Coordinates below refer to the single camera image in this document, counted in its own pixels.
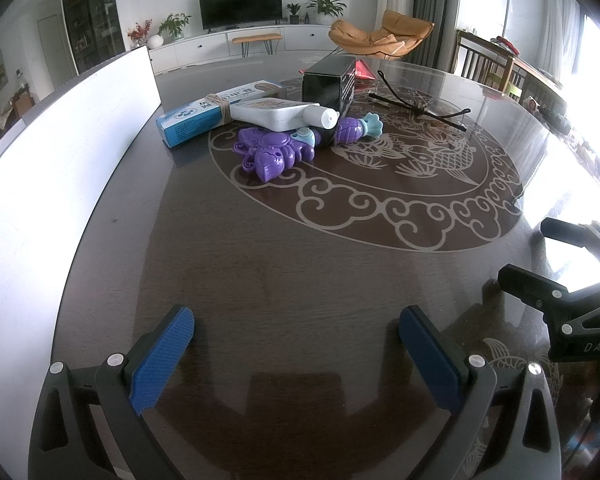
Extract wooden bench hairpin legs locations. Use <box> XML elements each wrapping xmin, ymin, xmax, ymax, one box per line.
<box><xmin>231</xmin><ymin>33</ymin><xmax>284</xmax><ymax>57</ymax></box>

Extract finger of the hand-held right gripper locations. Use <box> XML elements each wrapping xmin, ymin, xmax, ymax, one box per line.
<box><xmin>497</xmin><ymin>264</ymin><xmax>581</xmax><ymax>318</ymax></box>
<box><xmin>540</xmin><ymin>217</ymin><xmax>600</xmax><ymax>261</ymax></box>

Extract black flat television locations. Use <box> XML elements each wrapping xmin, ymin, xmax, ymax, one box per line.
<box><xmin>198</xmin><ymin>0</ymin><xmax>284</xmax><ymax>31</ymax></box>

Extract wooden side cabinet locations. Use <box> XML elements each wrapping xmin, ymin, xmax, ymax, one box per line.
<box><xmin>10</xmin><ymin>85</ymin><xmax>34</xmax><ymax>122</ymax></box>

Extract white sheer curtain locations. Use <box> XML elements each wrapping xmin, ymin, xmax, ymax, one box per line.
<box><xmin>542</xmin><ymin>0</ymin><xmax>586</xmax><ymax>92</ymax></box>

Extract broad leaf potted plant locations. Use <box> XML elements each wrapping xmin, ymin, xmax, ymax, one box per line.
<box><xmin>305</xmin><ymin>0</ymin><xmax>349</xmax><ymax>26</ymax></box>

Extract white television cabinet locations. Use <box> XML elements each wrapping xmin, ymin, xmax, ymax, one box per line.
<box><xmin>147</xmin><ymin>24</ymin><xmax>342</xmax><ymax>74</ymax></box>

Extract green leafy potted plant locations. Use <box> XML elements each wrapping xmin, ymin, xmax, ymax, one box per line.
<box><xmin>157</xmin><ymin>12</ymin><xmax>192</xmax><ymax>44</ymax></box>

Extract black eyeglasses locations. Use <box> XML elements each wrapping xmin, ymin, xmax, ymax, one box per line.
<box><xmin>367</xmin><ymin>70</ymin><xmax>472</xmax><ymax>134</ymax></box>

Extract purple plastic toy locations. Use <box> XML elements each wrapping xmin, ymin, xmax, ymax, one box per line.
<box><xmin>232</xmin><ymin>127</ymin><xmax>317</xmax><ymax>184</ymax></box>

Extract grey curtain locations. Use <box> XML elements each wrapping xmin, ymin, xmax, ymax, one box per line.
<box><xmin>412</xmin><ymin>0</ymin><xmax>464</xmax><ymax>74</ymax></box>

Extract blue white toothpaste box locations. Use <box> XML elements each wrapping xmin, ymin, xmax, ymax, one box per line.
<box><xmin>156</xmin><ymin>78</ymin><xmax>282</xmax><ymax>149</ymax></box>

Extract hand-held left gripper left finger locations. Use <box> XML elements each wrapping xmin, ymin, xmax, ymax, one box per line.
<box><xmin>27</xmin><ymin>305</ymin><xmax>196</xmax><ymax>480</ymax></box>

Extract red paper packet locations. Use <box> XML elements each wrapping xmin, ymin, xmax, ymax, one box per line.
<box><xmin>300</xmin><ymin>57</ymin><xmax>377</xmax><ymax>82</ymax></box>

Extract red flower bouquet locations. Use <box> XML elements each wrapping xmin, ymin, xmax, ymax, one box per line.
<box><xmin>128</xmin><ymin>20</ymin><xmax>154</xmax><ymax>49</ymax></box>

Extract purple pineapple toy teal end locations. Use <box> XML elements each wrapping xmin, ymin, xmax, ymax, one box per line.
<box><xmin>312</xmin><ymin>113</ymin><xmax>384</xmax><ymax>149</ymax></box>

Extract black cardboard box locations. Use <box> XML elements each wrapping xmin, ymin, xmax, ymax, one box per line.
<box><xmin>302</xmin><ymin>55</ymin><xmax>357</xmax><ymax>114</ymax></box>

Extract white board partition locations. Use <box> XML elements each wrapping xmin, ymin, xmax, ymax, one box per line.
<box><xmin>0</xmin><ymin>45</ymin><xmax>162</xmax><ymax>466</ymax></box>

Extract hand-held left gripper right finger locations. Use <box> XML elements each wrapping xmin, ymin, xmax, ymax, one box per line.
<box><xmin>399</xmin><ymin>306</ymin><xmax>563</xmax><ymax>480</ymax></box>

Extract dark wooden dining chair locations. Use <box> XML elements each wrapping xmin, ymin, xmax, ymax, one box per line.
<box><xmin>455</xmin><ymin>29</ymin><xmax>514</xmax><ymax>94</ymax></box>
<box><xmin>505</xmin><ymin>66</ymin><xmax>569</xmax><ymax>133</ymax></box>

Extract orange lounge chair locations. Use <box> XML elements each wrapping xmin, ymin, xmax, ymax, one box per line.
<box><xmin>328</xmin><ymin>9</ymin><xmax>435</xmax><ymax>61</ymax></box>

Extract white squeeze bottle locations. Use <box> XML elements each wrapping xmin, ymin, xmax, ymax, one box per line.
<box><xmin>230</xmin><ymin>98</ymin><xmax>341</xmax><ymax>134</ymax></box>

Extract dark patterned wooden desktop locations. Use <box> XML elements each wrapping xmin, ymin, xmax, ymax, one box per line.
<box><xmin>50</xmin><ymin>50</ymin><xmax>600</xmax><ymax>480</ymax></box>

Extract dark glass display cabinet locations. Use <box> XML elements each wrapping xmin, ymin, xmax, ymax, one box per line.
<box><xmin>60</xmin><ymin>0</ymin><xmax>119</xmax><ymax>77</ymax></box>

